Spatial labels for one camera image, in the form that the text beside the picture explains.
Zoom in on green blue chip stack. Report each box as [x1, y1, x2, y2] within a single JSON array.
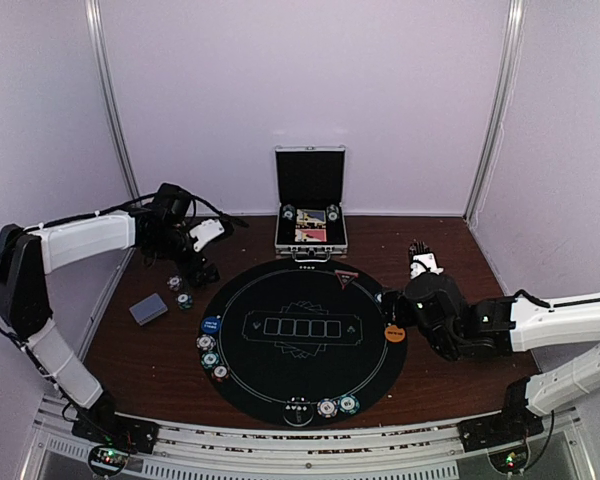
[[176, 293, 193, 310]]

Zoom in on blue white chips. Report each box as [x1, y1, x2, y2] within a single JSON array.
[[316, 398, 339, 419], [196, 334, 216, 352]]

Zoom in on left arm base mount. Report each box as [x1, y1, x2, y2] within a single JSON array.
[[59, 387, 159, 454]]

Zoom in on blue white 10 chip stack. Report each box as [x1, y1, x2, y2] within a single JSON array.
[[167, 275, 183, 292]]

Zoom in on blue card box in case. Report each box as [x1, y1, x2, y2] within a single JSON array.
[[296, 209, 326, 228]]

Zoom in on orange big blind button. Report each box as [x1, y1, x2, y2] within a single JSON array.
[[384, 324, 407, 343]]

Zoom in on green chips front seat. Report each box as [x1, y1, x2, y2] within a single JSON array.
[[337, 394, 360, 415]]

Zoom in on blue small blind button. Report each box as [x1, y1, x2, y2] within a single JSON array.
[[200, 316, 222, 335]]

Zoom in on grey blue card deck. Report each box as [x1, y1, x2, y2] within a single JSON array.
[[129, 293, 168, 326]]

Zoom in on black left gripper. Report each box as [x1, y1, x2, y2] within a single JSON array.
[[147, 224, 220, 289]]

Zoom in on blue white chips front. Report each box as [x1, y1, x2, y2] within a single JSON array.
[[316, 398, 339, 419]]

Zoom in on red black triangle marker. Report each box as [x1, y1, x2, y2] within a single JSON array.
[[334, 269, 359, 289]]

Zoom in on left chip stack in case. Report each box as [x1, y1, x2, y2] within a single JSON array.
[[281, 204, 296, 221]]

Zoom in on right chip stack in case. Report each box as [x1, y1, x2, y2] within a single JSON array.
[[326, 204, 341, 222]]

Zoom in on aluminium poker case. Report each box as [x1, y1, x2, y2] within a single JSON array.
[[274, 145, 348, 261]]

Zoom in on aluminium front rail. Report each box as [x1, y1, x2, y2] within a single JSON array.
[[29, 394, 586, 480]]

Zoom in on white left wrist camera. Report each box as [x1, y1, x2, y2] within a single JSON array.
[[189, 219, 225, 252]]

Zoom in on clear round dealer button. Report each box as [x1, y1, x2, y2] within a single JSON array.
[[283, 396, 315, 427]]

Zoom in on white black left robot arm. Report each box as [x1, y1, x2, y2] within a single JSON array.
[[0, 183, 241, 444]]

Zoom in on chip stack in case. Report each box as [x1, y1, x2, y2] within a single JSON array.
[[281, 204, 296, 221], [326, 204, 341, 222]]

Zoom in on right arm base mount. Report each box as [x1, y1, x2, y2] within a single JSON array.
[[457, 377, 544, 452]]

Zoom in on round black poker mat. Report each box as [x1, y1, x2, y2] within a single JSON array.
[[200, 260, 407, 428]]

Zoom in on red card box in case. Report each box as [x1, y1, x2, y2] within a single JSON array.
[[295, 229, 327, 243]]

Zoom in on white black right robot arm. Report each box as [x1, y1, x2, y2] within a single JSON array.
[[378, 272, 600, 442]]

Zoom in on orange chips seat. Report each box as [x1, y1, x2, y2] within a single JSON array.
[[211, 365, 230, 382]]

